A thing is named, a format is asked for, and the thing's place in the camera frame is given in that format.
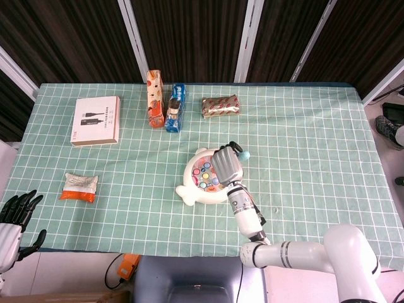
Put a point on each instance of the white partition frame post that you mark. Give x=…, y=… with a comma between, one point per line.
x=134, y=41
x=383, y=84
x=312, y=41
x=247, y=41
x=15, y=72

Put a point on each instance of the grey robot torso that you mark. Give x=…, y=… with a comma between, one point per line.
x=199, y=277

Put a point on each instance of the green checked tablecloth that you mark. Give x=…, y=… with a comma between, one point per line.
x=300, y=142

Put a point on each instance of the white seal-shaped toy game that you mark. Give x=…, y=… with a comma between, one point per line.
x=193, y=196

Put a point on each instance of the dark shoe tip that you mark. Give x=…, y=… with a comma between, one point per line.
x=400, y=180

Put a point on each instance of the brown patterned snack bag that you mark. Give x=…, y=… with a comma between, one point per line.
x=221, y=106

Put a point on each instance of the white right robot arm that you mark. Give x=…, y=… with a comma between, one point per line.
x=249, y=217

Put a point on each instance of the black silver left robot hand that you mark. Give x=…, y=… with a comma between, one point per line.
x=9, y=240

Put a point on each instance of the orange device on floor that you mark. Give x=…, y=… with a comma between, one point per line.
x=127, y=266

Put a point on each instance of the orange and white snack pouch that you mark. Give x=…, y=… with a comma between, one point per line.
x=79, y=187

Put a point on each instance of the black box on floor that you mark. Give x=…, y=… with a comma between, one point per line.
x=393, y=110

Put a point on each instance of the grey patterned sneaker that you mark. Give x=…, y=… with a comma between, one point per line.
x=386, y=129

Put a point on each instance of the orange snack carton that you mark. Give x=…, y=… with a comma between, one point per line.
x=155, y=101

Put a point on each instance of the blue cookie box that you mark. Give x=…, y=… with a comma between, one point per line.
x=175, y=110

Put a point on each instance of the orange-tipped silver right robot hand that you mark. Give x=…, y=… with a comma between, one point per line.
x=227, y=167

